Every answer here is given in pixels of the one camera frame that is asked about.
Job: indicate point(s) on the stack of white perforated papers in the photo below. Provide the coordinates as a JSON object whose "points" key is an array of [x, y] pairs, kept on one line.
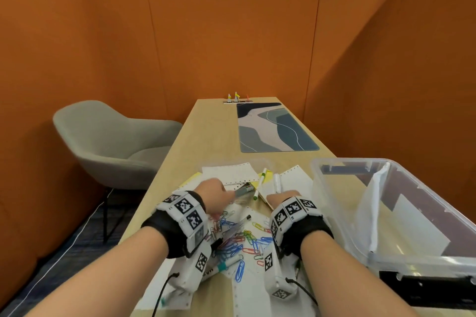
{"points": [[230, 173]]}

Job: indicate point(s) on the grey marker pen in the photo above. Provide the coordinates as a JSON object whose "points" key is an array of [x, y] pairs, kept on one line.
{"points": [[244, 190]]}

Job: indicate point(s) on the person's right hand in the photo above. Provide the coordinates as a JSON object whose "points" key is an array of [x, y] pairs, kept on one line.
{"points": [[284, 196]]}

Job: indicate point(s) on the person's left hand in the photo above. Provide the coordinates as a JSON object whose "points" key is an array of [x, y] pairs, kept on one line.
{"points": [[215, 196]]}

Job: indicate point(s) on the black wristband with marker tags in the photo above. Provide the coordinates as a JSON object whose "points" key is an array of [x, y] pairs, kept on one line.
{"points": [[297, 224], [186, 209]]}

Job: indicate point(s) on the grey armchair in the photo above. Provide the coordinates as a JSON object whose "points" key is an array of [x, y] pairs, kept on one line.
{"points": [[104, 134]]}

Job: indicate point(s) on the patterned desk mat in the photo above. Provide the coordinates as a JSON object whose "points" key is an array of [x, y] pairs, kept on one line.
{"points": [[275, 134]]}

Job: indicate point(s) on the white teal marker pen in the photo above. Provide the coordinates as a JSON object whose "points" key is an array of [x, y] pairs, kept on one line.
{"points": [[227, 265]]}

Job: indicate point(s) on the clear plastic lid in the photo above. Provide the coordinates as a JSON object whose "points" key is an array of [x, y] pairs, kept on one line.
{"points": [[266, 164]]}

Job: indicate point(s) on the green white marker pen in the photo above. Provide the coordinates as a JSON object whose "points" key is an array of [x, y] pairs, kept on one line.
{"points": [[260, 183]]}

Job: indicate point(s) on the white wrist camera unit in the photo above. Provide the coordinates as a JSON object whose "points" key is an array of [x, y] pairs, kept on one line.
{"points": [[193, 268], [275, 279]]}

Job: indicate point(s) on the person's right forearm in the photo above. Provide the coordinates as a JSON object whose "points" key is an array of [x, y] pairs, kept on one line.
{"points": [[346, 283]]}

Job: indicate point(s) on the person's left forearm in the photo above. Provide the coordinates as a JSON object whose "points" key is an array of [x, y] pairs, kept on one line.
{"points": [[93, 283]]}

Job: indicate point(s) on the white card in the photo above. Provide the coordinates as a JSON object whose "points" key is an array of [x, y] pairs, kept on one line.
{"points": [[416, 227]]}

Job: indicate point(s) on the pile of coloured paper clips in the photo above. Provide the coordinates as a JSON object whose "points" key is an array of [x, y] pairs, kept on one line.
{"points": [[256, 244]]}

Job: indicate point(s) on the clear plastic storage bin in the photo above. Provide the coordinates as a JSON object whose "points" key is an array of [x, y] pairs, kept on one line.
{"points": [[334, 194]]}

